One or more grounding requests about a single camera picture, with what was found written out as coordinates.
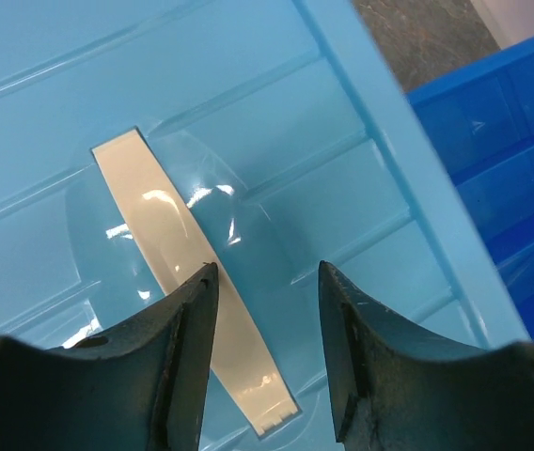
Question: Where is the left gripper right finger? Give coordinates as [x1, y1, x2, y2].
[318, 261, 534, 450]

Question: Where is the blue divided plastic tray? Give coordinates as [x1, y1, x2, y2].
[409, 37, 534, 339]

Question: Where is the light blue plastic lid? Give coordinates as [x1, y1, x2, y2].
[0, 1, 527, 450]

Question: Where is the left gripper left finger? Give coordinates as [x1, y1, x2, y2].
[0, 264, 219, 450]

